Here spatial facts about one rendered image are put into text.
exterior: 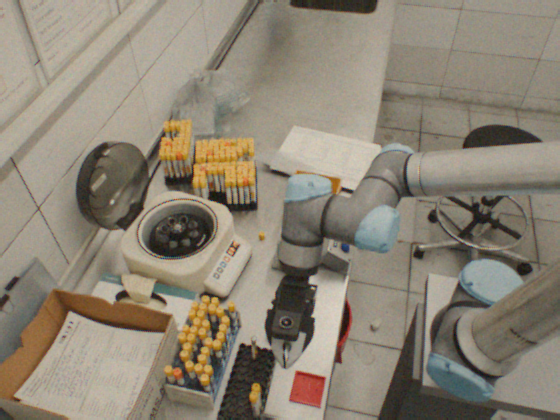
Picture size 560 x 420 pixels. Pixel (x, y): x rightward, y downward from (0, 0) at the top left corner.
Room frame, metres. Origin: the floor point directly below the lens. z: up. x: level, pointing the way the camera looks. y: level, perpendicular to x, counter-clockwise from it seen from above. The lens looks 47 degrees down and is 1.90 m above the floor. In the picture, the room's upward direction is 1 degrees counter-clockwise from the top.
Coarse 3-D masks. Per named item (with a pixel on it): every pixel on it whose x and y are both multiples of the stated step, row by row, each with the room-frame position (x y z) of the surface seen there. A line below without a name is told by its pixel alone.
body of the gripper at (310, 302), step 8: (280, 264) 0.52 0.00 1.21; (288, 272) 0.50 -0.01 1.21; (296, 272) 0.50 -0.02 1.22; (304, 272) 0.50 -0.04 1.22; (312, 272) 0.50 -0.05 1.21; (312, 288) 0.52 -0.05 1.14; (312, 296) 0.49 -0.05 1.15; (272, 304) 0.48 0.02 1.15; (312, 304) 0.48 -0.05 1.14; (272, 312) 0.47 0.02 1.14; (304, 312) 0.46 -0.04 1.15; (312, 312) 0.47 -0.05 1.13; (304, 320) 0.45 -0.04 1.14
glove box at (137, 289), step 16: (96, 288) 0.66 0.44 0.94; (112, 288) 0.66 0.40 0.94; (128, 288) 0.65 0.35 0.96; (144, 288) 0.64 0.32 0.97; (160, 288) 0.66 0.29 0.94; (176, 288) 0.66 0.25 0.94; (144, 304) 0.62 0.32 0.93; (160, 304) 0.63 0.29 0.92; (176, 304) 0.61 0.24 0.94; (176, 320) 0.57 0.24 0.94
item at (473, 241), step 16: (480, 128) 1.61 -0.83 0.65; (496, 128) 1.61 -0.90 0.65; (512, 128) 1.61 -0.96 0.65; (464, 144) 1.52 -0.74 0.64; (480, 144) 1.50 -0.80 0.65; (496, 144) 1.51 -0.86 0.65; (512, 144) 1.51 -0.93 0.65; (464, 208) 1.53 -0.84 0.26; (480, 208) 1.47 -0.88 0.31; (480, 224) 1.45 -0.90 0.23; (496, 224) 1.42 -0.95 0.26; (528, 224) 1.41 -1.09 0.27; (448, 240) 1.47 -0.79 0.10; (464, 240) 1.46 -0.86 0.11; (480, 240) 1.45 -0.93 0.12; (512, 256) 1.37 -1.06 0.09; (528, 272) 1.32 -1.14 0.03
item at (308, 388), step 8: (296, 376) 0.46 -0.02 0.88; (304, 376) 0.47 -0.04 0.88; (312, 376) 0.46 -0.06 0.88; (320, 376) 0.46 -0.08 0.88; (296, 384) 0.45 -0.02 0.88; (304, 384) 0.45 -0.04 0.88; (312, 384) 0.45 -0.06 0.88; (320, 384) 0.45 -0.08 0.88; (296, 392) 0.43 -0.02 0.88; (304, 392) 0.43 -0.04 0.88; (312, 392) 0.43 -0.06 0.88; (320, 392) 0.43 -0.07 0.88; (296, 400) 0.41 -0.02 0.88; (304, 400) 0.41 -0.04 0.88; (312, 400) 0.41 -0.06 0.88; (320, 400) 0.41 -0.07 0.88
